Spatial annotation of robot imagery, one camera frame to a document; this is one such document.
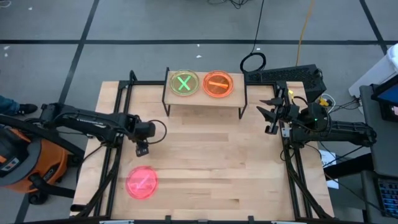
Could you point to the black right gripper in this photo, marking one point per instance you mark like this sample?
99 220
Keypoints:
284 112

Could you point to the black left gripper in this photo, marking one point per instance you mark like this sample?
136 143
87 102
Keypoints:
146 130

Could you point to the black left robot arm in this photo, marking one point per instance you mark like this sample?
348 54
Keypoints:
90 123

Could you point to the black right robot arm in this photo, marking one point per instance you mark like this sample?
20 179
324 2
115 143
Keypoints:
348 133

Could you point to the wooden shelf with black legs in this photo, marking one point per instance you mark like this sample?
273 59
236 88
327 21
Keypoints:
202 101

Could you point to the yellow power plug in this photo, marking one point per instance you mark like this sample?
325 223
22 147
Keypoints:
323 101

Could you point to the white paper sheet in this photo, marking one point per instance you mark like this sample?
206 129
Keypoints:
328 157

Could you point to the black desk foot bar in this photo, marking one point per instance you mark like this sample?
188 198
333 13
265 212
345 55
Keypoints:
348 166

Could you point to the orange shop vacuum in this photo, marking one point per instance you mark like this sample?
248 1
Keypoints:
53 161

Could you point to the white cart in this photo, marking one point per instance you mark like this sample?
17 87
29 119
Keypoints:
373 77

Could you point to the grey desk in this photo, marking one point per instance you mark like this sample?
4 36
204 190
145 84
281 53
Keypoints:
382 146

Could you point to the black monitor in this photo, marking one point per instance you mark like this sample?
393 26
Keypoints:
388 99

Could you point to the person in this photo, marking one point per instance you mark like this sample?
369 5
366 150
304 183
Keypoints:
9 105

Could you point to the backlit keyboard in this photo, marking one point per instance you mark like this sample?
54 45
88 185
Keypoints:
388 196

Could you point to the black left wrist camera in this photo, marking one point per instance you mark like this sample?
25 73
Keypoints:
142 151

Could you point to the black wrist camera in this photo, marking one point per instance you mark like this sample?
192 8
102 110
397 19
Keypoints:
272 129
142 151

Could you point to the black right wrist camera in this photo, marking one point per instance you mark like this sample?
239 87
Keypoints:
272 129

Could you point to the silver mounting bracket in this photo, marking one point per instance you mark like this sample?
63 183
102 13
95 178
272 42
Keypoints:
285 132

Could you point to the black vertical frame post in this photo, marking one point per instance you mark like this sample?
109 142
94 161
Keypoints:
109 202

